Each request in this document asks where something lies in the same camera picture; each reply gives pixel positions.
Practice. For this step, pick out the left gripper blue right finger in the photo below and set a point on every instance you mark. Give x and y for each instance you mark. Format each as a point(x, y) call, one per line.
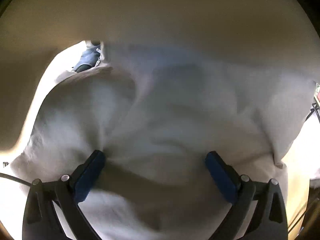
point(269, 219)

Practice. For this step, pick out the beige and black jacket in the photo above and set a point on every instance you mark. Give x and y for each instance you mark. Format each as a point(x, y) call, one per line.
point(179, 78)

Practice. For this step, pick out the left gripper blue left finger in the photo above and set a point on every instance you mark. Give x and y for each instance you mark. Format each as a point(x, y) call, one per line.
point(40, 220)

